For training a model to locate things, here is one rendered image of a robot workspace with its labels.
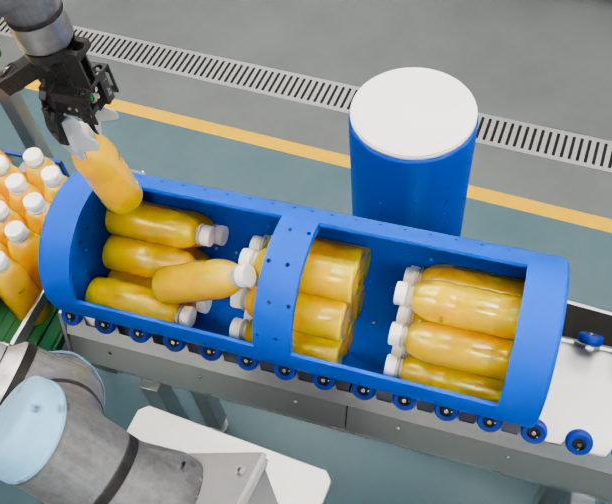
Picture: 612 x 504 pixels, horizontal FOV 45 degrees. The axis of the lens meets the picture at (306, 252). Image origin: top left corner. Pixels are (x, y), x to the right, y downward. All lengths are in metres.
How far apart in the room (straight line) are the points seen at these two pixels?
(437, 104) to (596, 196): 1.36
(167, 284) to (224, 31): 2.39
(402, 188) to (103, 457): 0.98
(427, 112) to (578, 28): 2.01
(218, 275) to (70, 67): 0.42
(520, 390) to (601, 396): 0.31
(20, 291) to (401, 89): 0.91
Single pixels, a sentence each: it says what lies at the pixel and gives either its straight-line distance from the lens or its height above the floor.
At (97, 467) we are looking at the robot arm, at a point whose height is 1.40.
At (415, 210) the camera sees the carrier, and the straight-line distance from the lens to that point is 1.71.
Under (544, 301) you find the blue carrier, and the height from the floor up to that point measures 1.23.
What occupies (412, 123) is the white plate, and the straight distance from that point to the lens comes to 1.64.
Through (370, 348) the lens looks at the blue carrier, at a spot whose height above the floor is 0.96.
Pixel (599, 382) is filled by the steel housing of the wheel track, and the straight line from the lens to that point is 1.47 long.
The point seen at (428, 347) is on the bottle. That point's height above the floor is 1.13.
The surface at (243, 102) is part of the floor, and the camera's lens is 3.24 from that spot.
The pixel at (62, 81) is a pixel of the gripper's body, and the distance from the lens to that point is 1.10.
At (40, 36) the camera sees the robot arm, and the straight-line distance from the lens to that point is 1.03.
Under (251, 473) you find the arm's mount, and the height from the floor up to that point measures 1.41.
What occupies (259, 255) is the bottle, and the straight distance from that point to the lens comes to 1.26.
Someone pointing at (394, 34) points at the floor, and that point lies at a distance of 3.50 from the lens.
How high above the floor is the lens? 2.21
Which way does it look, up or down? 55 degrees down
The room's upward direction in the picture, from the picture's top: 8 degrees counter-clockwise
